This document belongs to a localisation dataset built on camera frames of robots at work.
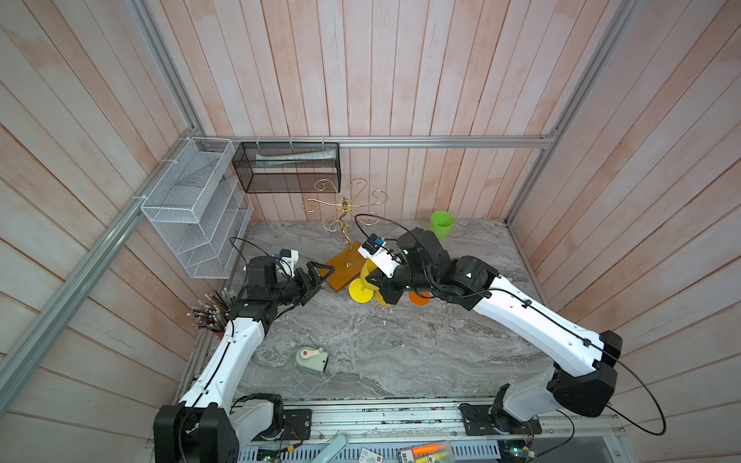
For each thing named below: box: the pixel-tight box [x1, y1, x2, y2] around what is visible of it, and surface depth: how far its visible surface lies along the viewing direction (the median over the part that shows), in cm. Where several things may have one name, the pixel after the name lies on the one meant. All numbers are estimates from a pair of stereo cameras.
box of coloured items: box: [397, 440, 456, 463], surface depth 70 cm
